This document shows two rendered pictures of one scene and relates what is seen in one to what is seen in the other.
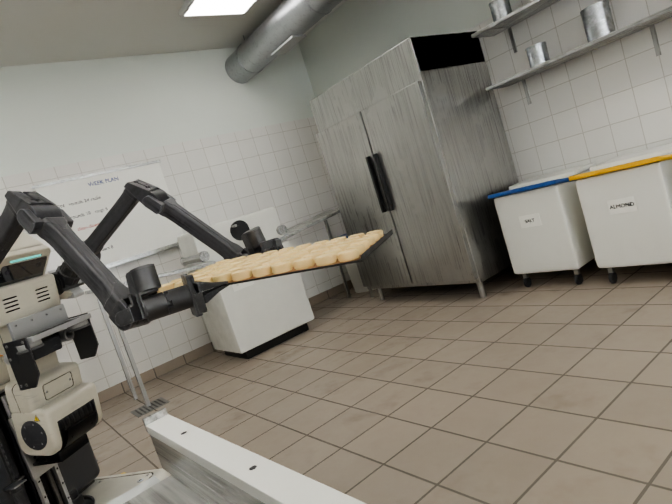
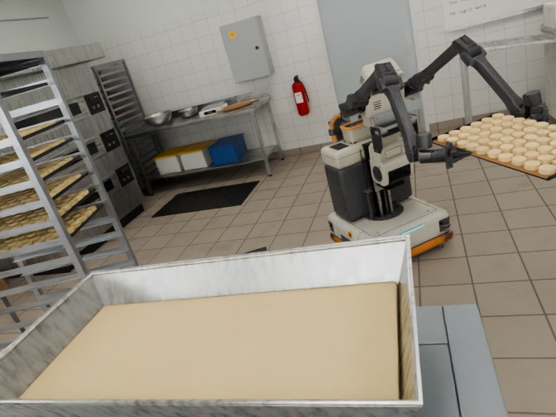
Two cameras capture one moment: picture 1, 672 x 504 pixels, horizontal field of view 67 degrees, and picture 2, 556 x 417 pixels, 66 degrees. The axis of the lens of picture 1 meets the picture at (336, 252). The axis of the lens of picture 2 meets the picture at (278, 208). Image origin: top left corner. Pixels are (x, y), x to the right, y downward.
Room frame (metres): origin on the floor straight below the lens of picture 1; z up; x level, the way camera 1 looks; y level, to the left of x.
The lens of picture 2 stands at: (-0.32, -0.62, 1.62)
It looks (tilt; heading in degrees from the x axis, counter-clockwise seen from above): 22 degrees down; 57
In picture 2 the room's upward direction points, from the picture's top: 16 degrees counter-clockwise
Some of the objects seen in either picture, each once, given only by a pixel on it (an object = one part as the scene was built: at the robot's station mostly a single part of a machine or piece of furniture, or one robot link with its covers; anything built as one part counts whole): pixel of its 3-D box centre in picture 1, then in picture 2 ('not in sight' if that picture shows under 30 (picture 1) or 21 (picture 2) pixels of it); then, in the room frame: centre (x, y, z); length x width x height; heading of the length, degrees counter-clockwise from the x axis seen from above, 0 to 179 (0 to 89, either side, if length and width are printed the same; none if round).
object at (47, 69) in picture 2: not in sight; (112, 215); (0.18, 1.68, 0.97); 0.03 x 0.03 x 1.70; 50
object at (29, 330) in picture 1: (50, 342); (393, 128); (1.70, 1.01, 0.93); 0.28 x 0.16 x 0.22; 161
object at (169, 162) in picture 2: not in sight; (174, 160); (2.00, 5.09, 0.36); 0.46 x 0.38 x 0.26; 33
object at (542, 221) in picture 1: (554, 227); not in sight; (3.79, -1.63, 0.39); 0.64 x 0.54 x 0.77; 128
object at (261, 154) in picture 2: not in sight; (206, 144); (2.31, 4.64, 0.49); 1.90 x 0.72 x 0.98; 125
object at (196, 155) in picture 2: not in sight; (199, 155); (2.23, 4.76, 0.36); 0.46 x 0.38 x 0.26; 35
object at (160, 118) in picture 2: not in sight; (159, 119); (1.98, 5.08, 0.95); 0.39 x 0.39 x 0.14
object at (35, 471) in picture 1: (69, 423); (397, 170); (1.80, 1.11, 0.61); 0.28 x 0.27 x 0.25; 161
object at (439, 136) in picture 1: (416, 180); not in sight; (4.61, -0.89, 1.02); 1.40 x 0.91 x 2.05; 35
